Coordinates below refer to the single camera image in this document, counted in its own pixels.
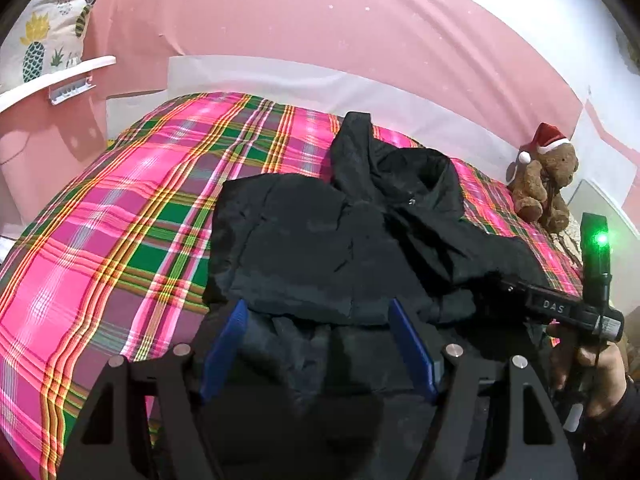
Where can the person's right forearm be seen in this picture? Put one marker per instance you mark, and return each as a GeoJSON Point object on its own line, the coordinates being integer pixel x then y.
{"type": "Point", "coordinates": [620, 435]}

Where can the white panel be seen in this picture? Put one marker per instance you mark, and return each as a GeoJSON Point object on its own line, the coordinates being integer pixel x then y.
{"type": "Point", "coordinates": [622, 225]}

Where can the white shelf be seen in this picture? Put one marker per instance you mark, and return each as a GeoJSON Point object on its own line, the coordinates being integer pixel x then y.
{"type": "Point", "coordinates": [60, 74]}

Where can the person's right hand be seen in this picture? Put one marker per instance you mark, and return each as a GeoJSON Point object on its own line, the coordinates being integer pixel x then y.
{"type": "Point", "coordinates": [607, 375]}

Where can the pineapple print pillow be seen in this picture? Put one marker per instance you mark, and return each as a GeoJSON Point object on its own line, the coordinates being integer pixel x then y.
{"type": "Point", "coordinates": [47, 35]}

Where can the pink plaid blanket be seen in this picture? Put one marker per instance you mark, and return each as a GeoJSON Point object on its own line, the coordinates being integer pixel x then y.
{"type": "Point", "coordinates": [125, 240]}

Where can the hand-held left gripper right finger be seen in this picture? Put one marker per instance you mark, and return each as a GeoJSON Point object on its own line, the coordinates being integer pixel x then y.
{"type": "Point", "coordinates": [411, 342]}

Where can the floral cloth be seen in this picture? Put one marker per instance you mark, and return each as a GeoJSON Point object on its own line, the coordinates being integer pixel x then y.
{"type": "Point", "coordinates": [567, 247]}

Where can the black jacket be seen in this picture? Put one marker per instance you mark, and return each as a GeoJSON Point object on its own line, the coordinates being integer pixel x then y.
{"type": "Point", "coordinates": [310, 240]}

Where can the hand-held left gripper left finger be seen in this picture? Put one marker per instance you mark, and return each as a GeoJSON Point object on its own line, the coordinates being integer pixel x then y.
{"type": "Point", "coordinates": [226, 347]}

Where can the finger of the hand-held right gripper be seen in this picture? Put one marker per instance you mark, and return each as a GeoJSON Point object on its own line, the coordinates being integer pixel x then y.
{"type": "Point", "coordinates": [515, 291]}

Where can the brown teddy bear with santa hat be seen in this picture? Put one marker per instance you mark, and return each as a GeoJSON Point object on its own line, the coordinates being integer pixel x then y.
{"type": "Point", "coordinates": [542, 180]}

